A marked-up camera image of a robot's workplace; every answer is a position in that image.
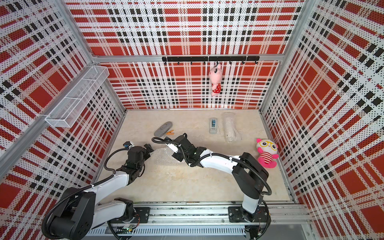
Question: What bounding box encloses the black hook rail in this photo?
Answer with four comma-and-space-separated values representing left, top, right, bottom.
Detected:
162, 56, 261, 64

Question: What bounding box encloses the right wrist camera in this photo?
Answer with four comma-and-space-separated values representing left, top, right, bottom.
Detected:
166, 143, 179, 153

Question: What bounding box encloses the pink owl plush toy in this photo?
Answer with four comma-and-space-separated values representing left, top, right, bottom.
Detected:
256, 139, 279, 169

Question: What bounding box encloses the grey tape dispenser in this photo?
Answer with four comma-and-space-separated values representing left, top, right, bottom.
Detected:
209, 118, 218, 134

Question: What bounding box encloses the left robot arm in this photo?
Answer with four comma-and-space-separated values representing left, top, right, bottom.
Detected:
42, 142, 154, 240

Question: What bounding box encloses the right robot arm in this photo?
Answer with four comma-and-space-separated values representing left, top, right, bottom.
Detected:
166, 134, 272, 222

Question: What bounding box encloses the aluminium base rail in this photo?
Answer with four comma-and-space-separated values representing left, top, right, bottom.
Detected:
85, 202, 317, 240

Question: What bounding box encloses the pink hanging plush toy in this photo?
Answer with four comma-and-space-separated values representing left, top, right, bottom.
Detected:
209, 64, 223, 97

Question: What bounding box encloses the bubble wrap sheet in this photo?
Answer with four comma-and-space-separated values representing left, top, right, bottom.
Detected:
148, 147, 181, 166
223, 113, 241, 143

